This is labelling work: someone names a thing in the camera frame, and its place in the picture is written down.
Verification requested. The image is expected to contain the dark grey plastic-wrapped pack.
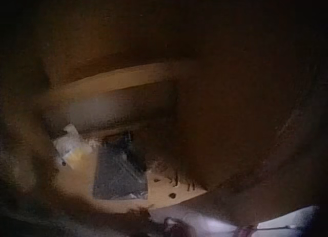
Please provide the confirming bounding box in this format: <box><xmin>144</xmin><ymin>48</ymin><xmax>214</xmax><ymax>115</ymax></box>
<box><xmin>92</xmin><ymin>134</ymin><xmax>150</xmax><ymax>200</ymax></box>

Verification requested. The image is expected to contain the white plastic packet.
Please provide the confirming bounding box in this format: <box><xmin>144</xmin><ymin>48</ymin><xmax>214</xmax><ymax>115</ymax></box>
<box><xmin>53</xmin><ymin>123</ymin><xmax>92</xmax><ymax>169</ymax></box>

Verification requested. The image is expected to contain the brown cardboard box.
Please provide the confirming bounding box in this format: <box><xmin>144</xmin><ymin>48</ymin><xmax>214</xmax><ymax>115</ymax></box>
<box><xmin>30</xmin><ymin>59</ymin><xmax>328</xmax><ymax>215</ymax></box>

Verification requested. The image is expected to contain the white sheet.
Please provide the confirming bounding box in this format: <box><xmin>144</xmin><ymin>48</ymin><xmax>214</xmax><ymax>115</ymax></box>
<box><xmin>150</xmin><ymin>205</ymin><xmax>321</xmax><ymax>237</ymax></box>

